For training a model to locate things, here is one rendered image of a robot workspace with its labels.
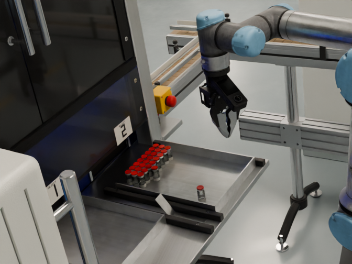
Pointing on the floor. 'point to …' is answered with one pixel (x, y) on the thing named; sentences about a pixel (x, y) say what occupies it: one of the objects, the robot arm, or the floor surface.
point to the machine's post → (143, 136)
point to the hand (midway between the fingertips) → (228, 134)
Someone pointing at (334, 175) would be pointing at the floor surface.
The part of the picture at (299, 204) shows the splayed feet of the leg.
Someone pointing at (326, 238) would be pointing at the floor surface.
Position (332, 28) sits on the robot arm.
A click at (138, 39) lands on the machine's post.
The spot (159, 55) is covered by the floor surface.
